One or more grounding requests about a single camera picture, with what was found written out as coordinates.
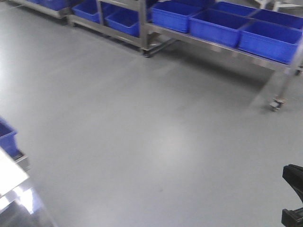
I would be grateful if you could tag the blue bin on rack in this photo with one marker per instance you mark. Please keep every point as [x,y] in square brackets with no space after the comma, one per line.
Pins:
[271,41]
[217,26]
[175,14]

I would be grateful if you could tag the right blue plastic bin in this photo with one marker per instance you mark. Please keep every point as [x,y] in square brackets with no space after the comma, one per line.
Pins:
[7,138]

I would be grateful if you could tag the steel roller rack frame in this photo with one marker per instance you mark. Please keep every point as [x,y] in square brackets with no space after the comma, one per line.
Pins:
[11,174]

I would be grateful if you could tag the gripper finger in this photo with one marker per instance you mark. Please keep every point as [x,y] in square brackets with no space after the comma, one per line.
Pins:
[292,218]
[293,175]

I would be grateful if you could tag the long steel bin rack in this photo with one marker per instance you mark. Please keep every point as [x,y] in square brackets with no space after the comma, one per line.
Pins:
[130,21]

